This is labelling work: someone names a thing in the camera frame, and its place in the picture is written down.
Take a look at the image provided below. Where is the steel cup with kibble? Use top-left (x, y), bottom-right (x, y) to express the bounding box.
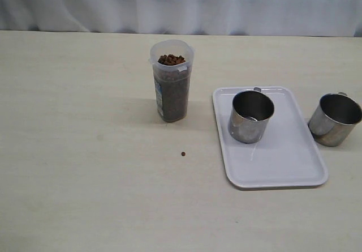
top-left (308, 92), bottom-right (361, 147)
top-left (229, 87), bottom-right (275, 144)

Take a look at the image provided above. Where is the clear plastic tall container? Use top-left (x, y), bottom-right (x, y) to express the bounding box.
top-left (149, 40), bottom-right (194, 122)

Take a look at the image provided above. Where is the white rectangular plastic tray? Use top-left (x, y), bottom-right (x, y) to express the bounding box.
top-left (212, 86), bottom-right (329, 189)

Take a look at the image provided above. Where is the white curtain backdrop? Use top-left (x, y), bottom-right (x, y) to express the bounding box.
top-left (1, 0), bottom-right (361, 37)

